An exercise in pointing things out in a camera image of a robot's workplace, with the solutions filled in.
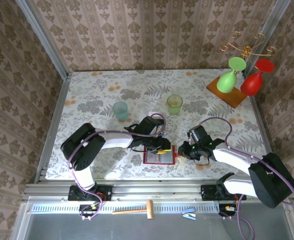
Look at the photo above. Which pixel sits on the wooden mallet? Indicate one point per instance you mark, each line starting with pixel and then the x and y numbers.
pixel 150 210

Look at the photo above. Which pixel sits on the clear plastic box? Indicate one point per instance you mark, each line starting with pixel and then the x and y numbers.
pixel 150 114

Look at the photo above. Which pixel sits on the wooden base board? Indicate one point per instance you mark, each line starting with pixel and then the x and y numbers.
pixel 234 98

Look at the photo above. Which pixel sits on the teal plastic cup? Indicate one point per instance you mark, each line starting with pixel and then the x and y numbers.
pixel 120 110

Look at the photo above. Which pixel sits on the green plastic cup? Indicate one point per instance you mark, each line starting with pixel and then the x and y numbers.
pixel 174 103

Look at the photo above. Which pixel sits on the blue stapler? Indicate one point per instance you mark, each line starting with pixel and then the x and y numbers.
pixel 188 215

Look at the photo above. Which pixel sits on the aluminium corner post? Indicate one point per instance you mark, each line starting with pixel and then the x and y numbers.
pixel 274 17
pixel 45 37

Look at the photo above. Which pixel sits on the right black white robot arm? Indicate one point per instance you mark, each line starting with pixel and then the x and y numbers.
pixel 272 180

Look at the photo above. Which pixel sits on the green plastic wine glass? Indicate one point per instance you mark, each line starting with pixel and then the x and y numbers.
pixel 227 82

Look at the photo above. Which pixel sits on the aluminium frame rail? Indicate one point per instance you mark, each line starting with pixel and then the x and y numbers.
pixel 157 190

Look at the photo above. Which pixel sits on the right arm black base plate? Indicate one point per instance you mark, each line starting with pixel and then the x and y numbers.
pixel 208 192

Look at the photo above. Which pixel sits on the red plastic wine glass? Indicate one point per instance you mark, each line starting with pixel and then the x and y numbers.
pixel 252 85

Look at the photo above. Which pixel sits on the red card holder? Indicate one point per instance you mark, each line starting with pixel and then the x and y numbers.
pixel 152 159

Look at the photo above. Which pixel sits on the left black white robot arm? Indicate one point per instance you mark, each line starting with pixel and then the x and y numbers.
pixel 82 150

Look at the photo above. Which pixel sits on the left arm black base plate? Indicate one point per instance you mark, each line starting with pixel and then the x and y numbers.
pixel 104 191

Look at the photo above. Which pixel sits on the black power connector block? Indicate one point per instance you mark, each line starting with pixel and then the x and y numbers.
pixel 224 213
pixel 87 209

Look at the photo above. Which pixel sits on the aluminium side rail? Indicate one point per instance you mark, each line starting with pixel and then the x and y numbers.
pixel 262 115
pixel 55 117

